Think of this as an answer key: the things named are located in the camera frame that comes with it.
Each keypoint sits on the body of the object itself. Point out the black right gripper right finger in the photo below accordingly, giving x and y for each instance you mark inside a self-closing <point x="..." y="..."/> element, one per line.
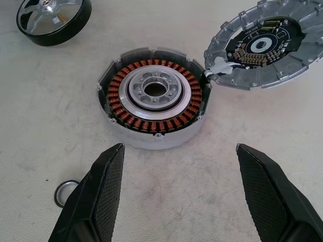
<point x="275" y="206"/>

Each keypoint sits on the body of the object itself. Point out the black white round tape roll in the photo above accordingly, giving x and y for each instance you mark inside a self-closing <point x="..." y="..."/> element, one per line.
<point x="265" y="76"/>

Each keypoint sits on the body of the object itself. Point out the black rotor wheel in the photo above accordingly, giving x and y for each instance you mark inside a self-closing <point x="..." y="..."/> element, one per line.
<point x="51" y="40"/>

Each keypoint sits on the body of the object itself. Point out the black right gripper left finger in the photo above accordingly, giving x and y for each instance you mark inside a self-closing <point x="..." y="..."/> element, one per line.
<point x="83" y="206"/>

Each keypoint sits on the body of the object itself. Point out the silver motor housing copper windings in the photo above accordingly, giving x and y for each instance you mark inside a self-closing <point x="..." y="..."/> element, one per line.
<point x="151" y="125"/>

